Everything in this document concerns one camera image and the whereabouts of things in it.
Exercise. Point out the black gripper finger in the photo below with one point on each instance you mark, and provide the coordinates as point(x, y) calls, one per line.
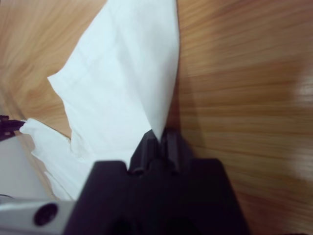
point(176, 149)
point(145, 151)

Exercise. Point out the white t-shirt with black logo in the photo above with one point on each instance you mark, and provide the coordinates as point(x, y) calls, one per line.
point(122, 73)

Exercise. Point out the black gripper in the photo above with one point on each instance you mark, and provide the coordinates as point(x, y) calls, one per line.
point(6, 126)

